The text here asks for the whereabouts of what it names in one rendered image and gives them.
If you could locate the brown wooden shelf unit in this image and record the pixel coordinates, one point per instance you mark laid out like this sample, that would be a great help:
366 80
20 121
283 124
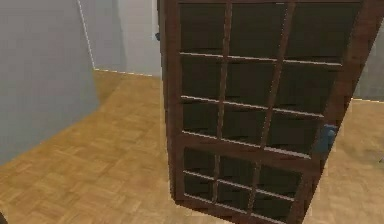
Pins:
243 146

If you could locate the blue object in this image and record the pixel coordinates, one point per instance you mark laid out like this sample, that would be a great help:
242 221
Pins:
326 138

